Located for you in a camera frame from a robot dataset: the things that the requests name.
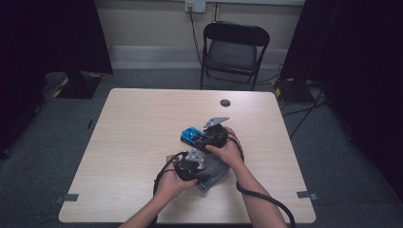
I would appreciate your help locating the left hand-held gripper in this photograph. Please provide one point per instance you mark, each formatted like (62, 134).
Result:
(187, 171)

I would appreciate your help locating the black folding chair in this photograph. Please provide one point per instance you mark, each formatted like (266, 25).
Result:
(236, 33)

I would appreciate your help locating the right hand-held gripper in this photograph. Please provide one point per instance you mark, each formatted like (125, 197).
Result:
(217, 137)

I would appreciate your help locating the person's left hand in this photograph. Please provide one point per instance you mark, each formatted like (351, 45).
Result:
(169, 186)

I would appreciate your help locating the dark round table grommet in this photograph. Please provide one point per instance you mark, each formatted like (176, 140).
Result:
(225, 103)

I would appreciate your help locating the grey sock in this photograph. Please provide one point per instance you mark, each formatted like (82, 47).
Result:
(215, 171)

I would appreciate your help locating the black stand base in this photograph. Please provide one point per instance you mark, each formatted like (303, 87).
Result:
(79, 88)
(293, 91)

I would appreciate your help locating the white wall socket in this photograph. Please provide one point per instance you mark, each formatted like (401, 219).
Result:
(199, 5)

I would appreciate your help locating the person's right hand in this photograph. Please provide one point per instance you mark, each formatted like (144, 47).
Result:
(231, 153)

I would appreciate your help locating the black curtain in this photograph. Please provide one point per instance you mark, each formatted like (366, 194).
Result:
(47, 31)
(364, 63)

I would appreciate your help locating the grey tape strip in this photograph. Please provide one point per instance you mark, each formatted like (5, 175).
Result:
(304, 194)
(69, 197)

